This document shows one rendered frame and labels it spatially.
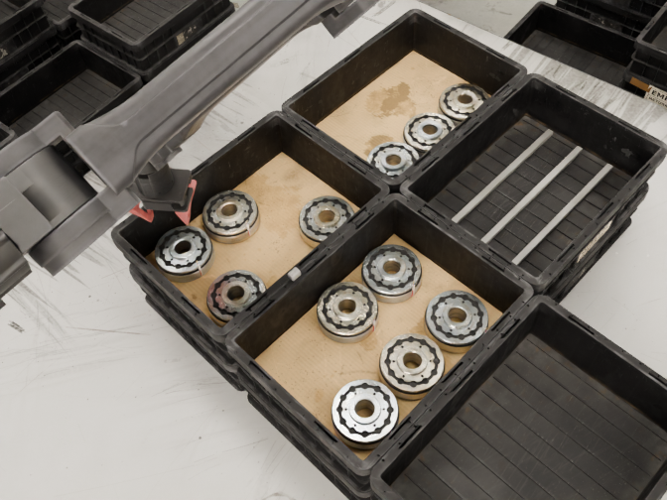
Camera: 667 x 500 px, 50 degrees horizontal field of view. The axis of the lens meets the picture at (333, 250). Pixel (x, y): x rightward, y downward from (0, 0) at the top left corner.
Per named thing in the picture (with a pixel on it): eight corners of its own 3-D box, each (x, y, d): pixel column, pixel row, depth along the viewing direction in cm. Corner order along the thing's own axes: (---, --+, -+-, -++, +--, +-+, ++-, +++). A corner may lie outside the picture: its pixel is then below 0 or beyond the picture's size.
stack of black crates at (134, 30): (172, 155, 238) (133, 47, 201) (111, 116, 249) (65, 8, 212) (252, 85, 254) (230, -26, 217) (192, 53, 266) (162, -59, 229)
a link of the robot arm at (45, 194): (-47, 214, 54) (7, 267, 55) (60, 133, 58) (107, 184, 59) (-47, 231, 62) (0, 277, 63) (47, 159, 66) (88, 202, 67)
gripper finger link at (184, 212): (165, 203, 124) (151, 168, 116) (204, 206, 123) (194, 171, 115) (155, 236, 120) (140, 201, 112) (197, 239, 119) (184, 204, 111)
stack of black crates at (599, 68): (633, 100, 241) (655, 46, 222) (591, 155, 229) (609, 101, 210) (527, 54, 257) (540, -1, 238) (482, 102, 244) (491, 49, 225)
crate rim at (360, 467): (363, 481, 99) (363, 476, 97) (222, 347, 112) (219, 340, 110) (536, 297, 114) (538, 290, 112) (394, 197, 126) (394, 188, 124)
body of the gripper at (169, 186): (133, 173, 117) (119, 142, 111) (194, 177, 116) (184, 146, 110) (121, 204, 114) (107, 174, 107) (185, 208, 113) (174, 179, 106)
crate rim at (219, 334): (222, 347, 112) (219, 340, 110) (109, 241, 124) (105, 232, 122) (394, 197, 126) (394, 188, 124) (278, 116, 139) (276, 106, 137)
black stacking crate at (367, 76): (393, 228, 135) (394, 189, 125) (284, 149, 147) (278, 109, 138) (520, 114, 149) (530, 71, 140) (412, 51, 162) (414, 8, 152)
